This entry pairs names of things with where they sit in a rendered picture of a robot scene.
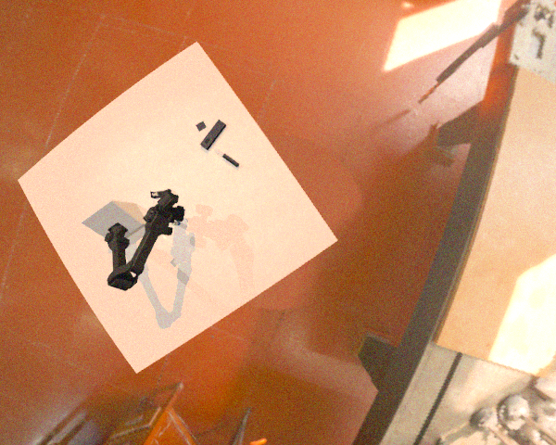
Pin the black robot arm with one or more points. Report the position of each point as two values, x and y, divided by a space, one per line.
156 224

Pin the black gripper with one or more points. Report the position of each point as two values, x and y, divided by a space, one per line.
168 232

